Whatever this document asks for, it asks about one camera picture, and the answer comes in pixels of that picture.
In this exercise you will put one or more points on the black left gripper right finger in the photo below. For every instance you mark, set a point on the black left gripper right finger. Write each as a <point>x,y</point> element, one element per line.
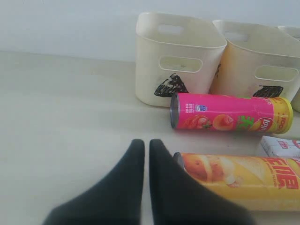
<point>177,199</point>

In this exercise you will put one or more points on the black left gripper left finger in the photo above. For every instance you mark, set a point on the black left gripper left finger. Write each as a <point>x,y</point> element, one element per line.
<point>115,200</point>

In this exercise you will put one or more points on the yellow Lays chips can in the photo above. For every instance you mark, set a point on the yellow Lays chips can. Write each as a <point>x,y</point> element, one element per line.
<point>257,183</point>

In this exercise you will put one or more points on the pink Lays chips can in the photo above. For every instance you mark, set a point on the pink Lays chips can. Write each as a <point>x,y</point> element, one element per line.
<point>227,113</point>

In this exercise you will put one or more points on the white blue milk carton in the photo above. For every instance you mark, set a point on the white blue milk carton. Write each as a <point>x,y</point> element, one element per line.
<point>278,148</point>

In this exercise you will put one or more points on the left cream plastic bin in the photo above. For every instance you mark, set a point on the left cream plastic bin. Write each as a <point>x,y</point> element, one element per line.
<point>174,53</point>

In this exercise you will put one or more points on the middle cream plastic bin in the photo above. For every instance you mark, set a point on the middle cream plastic bin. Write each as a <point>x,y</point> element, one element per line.
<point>258,61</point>

